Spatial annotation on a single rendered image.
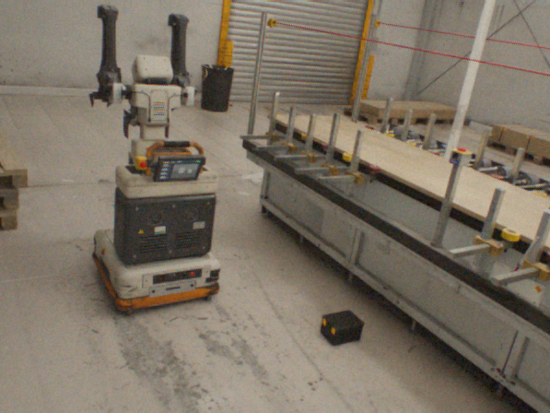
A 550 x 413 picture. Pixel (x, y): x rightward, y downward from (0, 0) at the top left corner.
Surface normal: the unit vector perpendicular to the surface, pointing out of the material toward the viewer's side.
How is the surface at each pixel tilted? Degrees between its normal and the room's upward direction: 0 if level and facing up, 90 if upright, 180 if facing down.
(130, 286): 90
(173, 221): 90
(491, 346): 90
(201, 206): 90
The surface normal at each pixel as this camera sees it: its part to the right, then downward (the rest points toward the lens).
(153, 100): 0.52, 0.24
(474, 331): -0.85, 0.07
